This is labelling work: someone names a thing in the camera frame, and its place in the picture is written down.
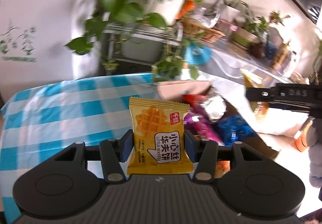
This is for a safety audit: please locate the purple snack bag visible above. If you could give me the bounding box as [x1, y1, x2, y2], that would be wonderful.
[183, 109, 224, 145]

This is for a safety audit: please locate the yellow waffle packet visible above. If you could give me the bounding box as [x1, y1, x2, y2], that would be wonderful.
[241, 69, 269, 122]
[127, 97, 193, 175]

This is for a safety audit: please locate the red snack bag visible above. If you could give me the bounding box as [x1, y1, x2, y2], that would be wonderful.
[182, 94, 207, 112]

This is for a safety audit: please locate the silver foil snack packet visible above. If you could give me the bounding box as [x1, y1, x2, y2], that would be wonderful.
[202, 88, 227, 122]

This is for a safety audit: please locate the blue snack bag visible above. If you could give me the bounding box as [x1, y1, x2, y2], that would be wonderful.
[216, 114, 255, 146]

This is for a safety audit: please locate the orange smiley toy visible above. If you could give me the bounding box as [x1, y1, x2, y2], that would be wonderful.
[294, 121, 312, 152]

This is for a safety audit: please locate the golden bottle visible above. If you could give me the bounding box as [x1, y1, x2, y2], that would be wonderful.
[271, 40, 290, 70]

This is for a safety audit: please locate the cardboard box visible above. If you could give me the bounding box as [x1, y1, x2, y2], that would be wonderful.
[156, 80, 280, 179]

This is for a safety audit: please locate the brown clay teapot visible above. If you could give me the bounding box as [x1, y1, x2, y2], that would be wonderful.
[248, 42, 265, 59]

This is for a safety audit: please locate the green striped pot plant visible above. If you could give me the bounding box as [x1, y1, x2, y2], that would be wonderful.
[231, 10, 291, 50]

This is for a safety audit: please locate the blue checkered tablecloth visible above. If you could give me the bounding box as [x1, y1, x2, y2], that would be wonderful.
[1, 73, 154, 223]

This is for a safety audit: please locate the white metal plant stand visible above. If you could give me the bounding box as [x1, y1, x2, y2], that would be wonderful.
[100, 23, 183, 75]

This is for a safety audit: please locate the pink plastic container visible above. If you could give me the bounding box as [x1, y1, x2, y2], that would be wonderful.
[215, 19, 238, 40]

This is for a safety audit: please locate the wicker basket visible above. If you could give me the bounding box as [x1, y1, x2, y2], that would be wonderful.
[180, 18, 224, 43]

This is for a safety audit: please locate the orange carrot toy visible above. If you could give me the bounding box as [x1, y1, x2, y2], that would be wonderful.
[176, 0, 195, 20]

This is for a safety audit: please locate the pothos plant white pot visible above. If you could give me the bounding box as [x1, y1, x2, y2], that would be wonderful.
[64, 0, 210, 81]

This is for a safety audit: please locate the white refrigerator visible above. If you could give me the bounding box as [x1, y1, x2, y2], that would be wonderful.
[1, 0, 99, 102]

